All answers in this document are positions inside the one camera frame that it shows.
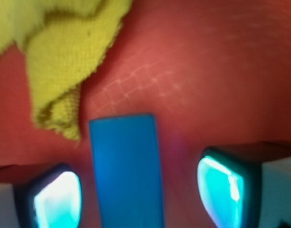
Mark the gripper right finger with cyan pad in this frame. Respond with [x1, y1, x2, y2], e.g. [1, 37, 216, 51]
[197, 142, 291, 228]

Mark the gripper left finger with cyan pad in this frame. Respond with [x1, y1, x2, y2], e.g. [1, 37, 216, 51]
[0, 163, 82, 228]

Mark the blue rectangular block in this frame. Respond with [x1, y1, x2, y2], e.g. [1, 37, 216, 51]
[89, 114, 165, 228]

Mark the red plastic tray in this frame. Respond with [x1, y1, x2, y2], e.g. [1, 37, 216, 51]
[0, 0, 291, 228]

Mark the yellow microfiber cloth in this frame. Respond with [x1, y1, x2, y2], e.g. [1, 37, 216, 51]
[0, 0, 132, 141]

